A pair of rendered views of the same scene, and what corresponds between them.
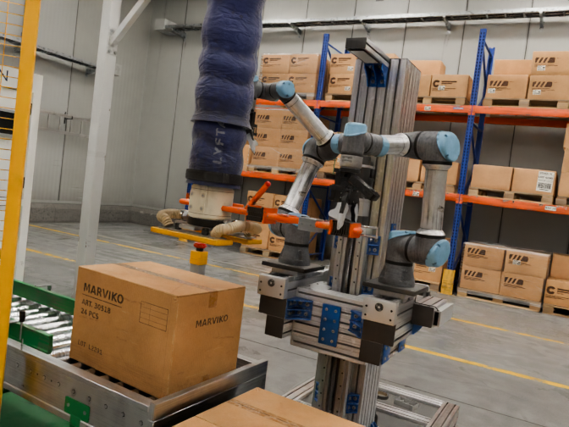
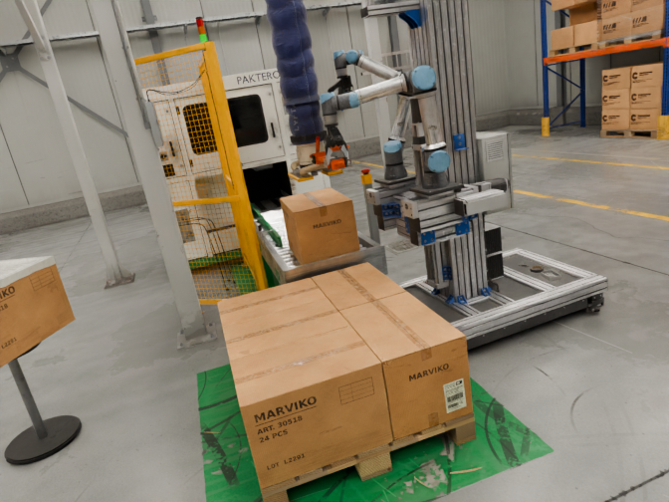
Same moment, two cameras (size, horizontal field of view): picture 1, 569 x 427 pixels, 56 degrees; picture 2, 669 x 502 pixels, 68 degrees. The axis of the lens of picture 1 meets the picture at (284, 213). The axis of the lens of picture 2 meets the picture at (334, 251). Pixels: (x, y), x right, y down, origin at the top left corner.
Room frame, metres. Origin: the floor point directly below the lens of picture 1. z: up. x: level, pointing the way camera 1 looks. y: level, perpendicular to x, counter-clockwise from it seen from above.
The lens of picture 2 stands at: (-0.12, -1.97, 1.62)
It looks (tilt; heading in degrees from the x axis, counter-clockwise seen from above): 18 degrees down; 45
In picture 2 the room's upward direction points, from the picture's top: 10 degrees counter-clockwise
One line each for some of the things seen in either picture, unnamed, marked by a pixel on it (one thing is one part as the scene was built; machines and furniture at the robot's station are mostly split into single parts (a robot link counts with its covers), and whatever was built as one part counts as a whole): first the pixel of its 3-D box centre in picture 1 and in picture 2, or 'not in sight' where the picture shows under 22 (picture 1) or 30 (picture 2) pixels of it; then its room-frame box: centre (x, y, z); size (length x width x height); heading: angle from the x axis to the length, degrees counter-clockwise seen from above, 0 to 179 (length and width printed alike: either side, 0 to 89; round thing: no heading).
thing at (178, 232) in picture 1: (190, 231); (300, 173); (2.04, 0.35, 1.17); 0.34 x 0.10 x 0.05; 57
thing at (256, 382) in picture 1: (213, 411); (337, 276); (2.06, 0.18, 0.48); 0.70 x 0.03 x 0.15; 149
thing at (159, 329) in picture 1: (157, 321); (318, 225); (2.25, 0.48, 0.75); 0.60 x 0.40 x 0.40; 56
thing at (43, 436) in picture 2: not in sight; (26, 394); (0.35, 1.08, 0.31); 0.40 x 0.40 x 0.62
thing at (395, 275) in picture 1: (397, 272); (434, 177); (2.26, -0.51, 1.09); 0.15 x 0.15 x 0.10
